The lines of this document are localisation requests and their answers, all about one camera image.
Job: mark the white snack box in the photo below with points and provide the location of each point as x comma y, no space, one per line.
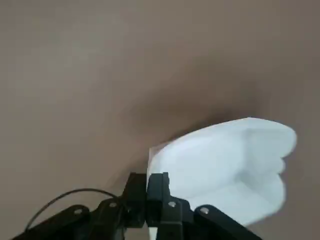
220,170

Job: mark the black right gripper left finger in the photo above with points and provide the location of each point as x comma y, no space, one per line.
107,215

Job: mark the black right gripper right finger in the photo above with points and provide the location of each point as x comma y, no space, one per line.
175,215

